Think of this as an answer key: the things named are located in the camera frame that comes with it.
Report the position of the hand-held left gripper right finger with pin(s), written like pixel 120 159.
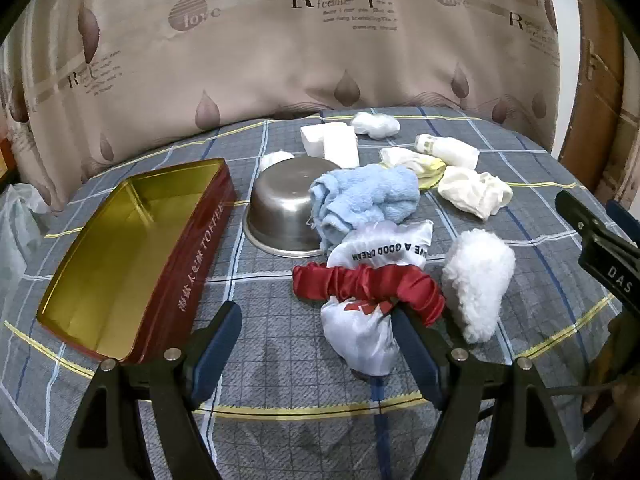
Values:
pixel 415 355

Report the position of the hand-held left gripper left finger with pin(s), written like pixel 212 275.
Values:
pixel 222 345

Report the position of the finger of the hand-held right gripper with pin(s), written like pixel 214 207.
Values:
pixel 577 215

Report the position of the white satin printed cloth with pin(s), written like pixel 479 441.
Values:
pixel 360 335

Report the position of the red satin scrunchie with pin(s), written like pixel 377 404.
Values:
pixel 360 280

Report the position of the white fluffy fleece piece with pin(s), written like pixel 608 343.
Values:
pixel 475 280

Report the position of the cream sock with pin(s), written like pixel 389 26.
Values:
pixel 475 192

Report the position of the red and gold tin box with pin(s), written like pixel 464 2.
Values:
pixel 125 260

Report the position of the light blue towel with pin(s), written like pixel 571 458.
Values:
pixel 360 200

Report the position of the white and yellow sock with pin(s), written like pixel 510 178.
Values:
pixel 405 160

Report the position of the white sponge block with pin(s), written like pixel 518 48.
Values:
pixel 312 139
pixel 340 147

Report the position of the white balled cloth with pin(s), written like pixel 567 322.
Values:
pixel 375 124

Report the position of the brown wooden door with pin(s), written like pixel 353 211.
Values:
pixel 595 100

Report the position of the stainless steel bowl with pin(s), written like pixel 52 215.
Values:
pixel 280 210

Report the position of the small white cloth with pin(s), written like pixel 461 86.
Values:
pixel 272 160

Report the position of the translucent plastic sheet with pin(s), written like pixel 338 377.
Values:
pixel 17 240

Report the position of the beige leaf print curtain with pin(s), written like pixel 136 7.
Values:
pixel 250 60

